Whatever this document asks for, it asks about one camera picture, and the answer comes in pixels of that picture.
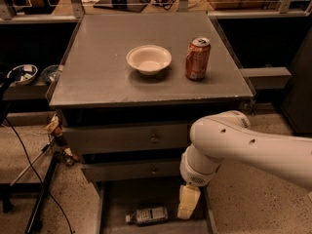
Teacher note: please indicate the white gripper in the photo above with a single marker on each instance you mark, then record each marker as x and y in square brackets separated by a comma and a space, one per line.
[195, 174]

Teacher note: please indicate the clear plastic bottle white label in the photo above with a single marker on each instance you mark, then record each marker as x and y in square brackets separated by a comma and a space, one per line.
[147, 216]

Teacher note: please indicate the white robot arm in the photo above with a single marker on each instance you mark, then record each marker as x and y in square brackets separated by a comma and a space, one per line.
[227, 135]

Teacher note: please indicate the grey middle drawer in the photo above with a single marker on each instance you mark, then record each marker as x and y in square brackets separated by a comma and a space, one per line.
[131, 169]

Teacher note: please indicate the grey top drawer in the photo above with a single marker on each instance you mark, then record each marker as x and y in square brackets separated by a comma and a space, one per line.
[127, 137]

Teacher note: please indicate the grey open bottom drawer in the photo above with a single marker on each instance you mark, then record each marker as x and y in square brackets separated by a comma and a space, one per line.
[124, 197]

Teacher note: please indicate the grey drawer cabinet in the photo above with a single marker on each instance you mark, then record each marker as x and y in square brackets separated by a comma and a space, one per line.
[97, 87]

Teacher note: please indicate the white paper bowl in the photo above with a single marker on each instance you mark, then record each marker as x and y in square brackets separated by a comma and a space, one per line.
[149, 59]

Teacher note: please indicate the orange soda can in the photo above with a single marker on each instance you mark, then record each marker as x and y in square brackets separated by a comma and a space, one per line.
[197, 57]

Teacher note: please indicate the small clutter pile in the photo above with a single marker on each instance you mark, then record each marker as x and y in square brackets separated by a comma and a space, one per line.
[64, 153]

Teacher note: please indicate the dark glass bowl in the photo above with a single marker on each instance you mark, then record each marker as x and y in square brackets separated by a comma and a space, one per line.
[51, 73]

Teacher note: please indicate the white bowl with items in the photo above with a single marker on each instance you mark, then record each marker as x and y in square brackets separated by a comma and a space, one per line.
[23, 74]

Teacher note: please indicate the black monitor stand base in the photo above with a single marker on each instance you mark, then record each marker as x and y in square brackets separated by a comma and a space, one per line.
[134, 6]

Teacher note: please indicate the black tripod stand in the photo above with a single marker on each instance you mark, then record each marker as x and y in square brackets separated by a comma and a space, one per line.
[39, 190]

